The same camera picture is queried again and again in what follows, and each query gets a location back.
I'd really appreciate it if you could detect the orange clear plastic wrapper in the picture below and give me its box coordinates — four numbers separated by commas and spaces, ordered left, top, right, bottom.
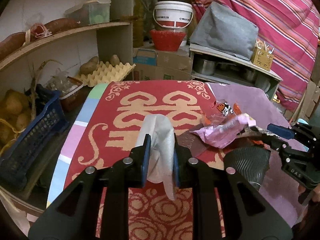
201, 100, 242, 127

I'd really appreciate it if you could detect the wooden shelf unit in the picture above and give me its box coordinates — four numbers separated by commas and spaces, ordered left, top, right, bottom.
1, 0, 134, 93

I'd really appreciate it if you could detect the camouflage patterned wrapper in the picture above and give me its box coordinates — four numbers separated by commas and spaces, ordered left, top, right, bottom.
242, 126, 275, 145

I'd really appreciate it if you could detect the black ribbed cup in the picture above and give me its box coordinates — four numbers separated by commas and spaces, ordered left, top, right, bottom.
223, 146, 271, 191

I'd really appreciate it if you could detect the purple towel mat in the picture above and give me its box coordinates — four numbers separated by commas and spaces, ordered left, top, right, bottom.
206, 82, 306, 226

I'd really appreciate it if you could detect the red plastic basket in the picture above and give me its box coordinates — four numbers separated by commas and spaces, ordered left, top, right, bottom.
150, 29, 185, 51

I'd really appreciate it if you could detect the clear lidded container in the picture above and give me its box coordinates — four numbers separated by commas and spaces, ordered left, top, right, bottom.
64, 0, 111, 27

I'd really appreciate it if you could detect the large oil jug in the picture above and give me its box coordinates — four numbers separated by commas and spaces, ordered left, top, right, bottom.
133, 0, 144, 48

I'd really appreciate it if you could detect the person's right hand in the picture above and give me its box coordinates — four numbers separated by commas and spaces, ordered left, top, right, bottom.
298, 183, 320, 221

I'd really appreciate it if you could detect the yellow egg carton tray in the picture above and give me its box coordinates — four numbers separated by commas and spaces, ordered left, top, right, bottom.
75, 62, 136, 87

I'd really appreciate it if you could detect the white foam sheet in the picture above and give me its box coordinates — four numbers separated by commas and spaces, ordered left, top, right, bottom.
135, 114, 176, 200

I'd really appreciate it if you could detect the pink plastic wrapper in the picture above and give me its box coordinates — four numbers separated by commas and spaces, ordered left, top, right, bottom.
191, 113, 256, 148

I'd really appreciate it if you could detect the white plastic bucket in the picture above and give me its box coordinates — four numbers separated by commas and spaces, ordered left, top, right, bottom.
153, 1, 193, 29

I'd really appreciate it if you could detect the wooden utensil holder box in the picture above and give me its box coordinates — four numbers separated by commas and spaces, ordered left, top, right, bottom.
251, 38, 274, 71

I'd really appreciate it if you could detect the grey felt cover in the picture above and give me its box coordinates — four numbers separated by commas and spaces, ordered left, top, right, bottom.
190, 2, 259, 61

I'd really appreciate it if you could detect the grey low shelf cabinet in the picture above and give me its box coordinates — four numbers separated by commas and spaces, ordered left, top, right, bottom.
189, 43, 283, 100

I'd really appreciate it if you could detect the striped red curtain cloth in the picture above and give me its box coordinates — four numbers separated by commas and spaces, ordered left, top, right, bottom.
191, 0, 319, 111

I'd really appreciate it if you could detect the dark blue plastic crate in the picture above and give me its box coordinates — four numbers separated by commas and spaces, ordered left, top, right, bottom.
1, 84, 68, 190

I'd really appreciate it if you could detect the red patterned towel mat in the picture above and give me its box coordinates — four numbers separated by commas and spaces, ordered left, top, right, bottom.
63, 80, 225, 239

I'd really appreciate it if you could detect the cardboard box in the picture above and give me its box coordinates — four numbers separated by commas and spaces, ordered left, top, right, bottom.
133, 46, 192, 81

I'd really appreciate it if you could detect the dark red sponge block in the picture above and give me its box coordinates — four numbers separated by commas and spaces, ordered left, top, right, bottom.
177, 124, 209, 157

